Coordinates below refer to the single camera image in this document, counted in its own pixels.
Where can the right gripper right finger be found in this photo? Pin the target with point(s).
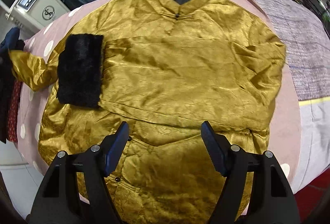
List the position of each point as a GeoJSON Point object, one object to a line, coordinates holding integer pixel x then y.
{"type": "Point", "coordinates": [271, 201]}

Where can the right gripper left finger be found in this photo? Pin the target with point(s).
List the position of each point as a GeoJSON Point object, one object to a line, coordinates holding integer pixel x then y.
{"type": "Point", "coordinates": [73, 189]}

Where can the golden satin jacket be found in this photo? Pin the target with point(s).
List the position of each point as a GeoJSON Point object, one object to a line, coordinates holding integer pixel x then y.
{"type": "Point", "coordinates": [165, 89]}

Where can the pink polka dot bedsheet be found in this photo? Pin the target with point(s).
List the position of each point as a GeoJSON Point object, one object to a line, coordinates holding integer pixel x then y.
{"type": "Point", "coordinates": [283, 123]}

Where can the red patterned folded garment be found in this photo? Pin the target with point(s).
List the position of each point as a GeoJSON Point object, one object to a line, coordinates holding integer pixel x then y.
{"type": "Point", "coordinates": [13, 112]}

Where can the purple striped blanket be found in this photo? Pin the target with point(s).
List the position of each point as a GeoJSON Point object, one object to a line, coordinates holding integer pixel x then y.
{"type": "Point", "coordinates": [263, 36]}

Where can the navy blue folded garment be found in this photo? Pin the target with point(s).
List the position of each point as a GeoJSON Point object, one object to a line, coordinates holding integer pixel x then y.
{"type": "Point", "coordinates": [11, 41]}

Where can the white bedside appliance box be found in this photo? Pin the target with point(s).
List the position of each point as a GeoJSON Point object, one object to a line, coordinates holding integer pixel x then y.
{"type": "Point", "coordinates": [33, 15]}

